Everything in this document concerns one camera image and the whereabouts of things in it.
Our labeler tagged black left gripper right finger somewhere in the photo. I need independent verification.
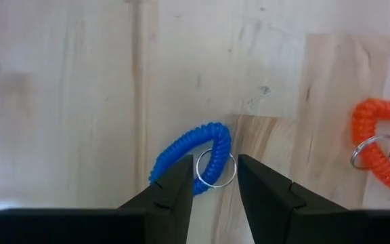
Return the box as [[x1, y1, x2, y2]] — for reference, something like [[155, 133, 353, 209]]
[[238, 155, 348, 244]]

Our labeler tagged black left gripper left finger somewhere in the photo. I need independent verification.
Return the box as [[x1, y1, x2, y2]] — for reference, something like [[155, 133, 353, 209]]
[[118, 155, 194, 244]]

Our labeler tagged orange coil wrist keychain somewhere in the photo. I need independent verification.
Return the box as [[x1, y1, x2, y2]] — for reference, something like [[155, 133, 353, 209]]
[[349, 98, 390, 197]]

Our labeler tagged blue coil wrist keychain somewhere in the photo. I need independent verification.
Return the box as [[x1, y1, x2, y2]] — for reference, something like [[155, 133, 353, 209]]
[[148, 121, 238, 197]]

